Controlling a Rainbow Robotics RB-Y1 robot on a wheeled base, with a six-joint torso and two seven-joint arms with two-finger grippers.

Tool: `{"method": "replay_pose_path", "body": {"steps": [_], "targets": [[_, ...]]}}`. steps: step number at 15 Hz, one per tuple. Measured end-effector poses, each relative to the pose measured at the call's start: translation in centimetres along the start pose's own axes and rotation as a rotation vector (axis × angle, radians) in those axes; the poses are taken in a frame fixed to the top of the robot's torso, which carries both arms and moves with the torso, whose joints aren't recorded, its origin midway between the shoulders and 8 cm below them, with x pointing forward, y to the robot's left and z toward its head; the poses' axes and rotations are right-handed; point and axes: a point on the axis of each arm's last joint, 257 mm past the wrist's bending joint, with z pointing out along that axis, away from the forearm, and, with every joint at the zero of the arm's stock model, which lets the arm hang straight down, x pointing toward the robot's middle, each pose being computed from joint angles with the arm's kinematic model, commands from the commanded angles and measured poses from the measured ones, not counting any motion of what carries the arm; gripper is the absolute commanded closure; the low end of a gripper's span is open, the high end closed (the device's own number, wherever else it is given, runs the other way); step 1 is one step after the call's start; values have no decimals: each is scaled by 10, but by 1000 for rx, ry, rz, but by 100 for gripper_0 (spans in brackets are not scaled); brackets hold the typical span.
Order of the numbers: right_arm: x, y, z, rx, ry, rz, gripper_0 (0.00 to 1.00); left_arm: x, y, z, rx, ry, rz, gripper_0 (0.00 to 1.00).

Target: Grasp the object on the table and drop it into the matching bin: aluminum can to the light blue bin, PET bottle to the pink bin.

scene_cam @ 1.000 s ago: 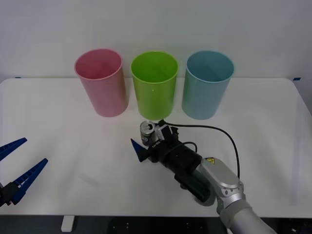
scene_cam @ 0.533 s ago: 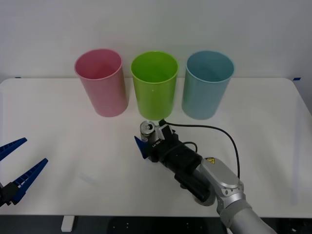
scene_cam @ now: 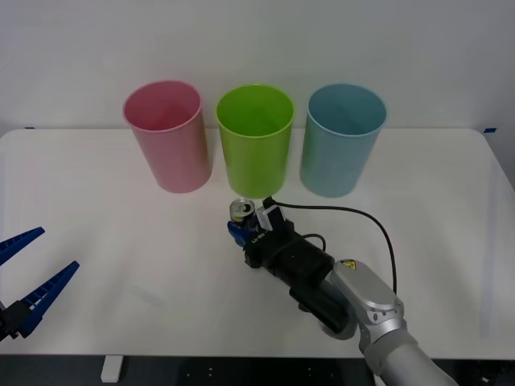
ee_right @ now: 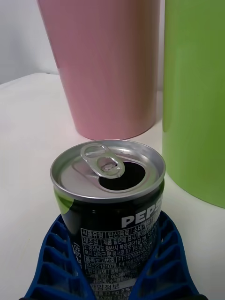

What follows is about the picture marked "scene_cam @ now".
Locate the pink plastic bin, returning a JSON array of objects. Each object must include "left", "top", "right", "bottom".
[{"left": 122, "top": 79, "right": 214, "bottom": 195}]

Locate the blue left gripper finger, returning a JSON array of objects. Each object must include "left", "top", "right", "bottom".
[
  {"left": 0, "top": 226, "right": 46, "bottom": 267},
  {"left": 0, "top": 261, "right": 80, "bottom": 341}
]

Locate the pale blue plastic bin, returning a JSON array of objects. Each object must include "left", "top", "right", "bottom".
[{"left": 299, "top": 83, "right": 388, "bottom": 199}]

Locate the white table leg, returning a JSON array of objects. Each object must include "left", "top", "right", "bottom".
[{"left": 100, "top": 355, "right": 123, "bottom": 384}]

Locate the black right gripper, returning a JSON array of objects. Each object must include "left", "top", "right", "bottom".
[{"left": 225, "top": 217, "right": 310, "bottom": 279}]

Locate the silver drink can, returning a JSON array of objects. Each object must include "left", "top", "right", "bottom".
[{"left": 229, "top": 197, "right": 256, "bottom": 227}]

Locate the yellow-green plastic bin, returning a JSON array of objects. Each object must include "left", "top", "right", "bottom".
[{"left": 215, "top": 83, "right": 296, "bottom": 199}]

